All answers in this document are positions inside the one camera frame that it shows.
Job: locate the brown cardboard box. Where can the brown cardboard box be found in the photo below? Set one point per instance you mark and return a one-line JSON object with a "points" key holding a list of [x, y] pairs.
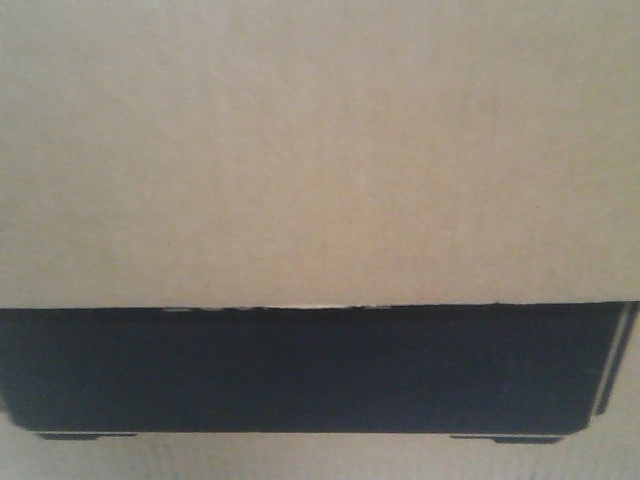
{"points": [[318, 153]]}

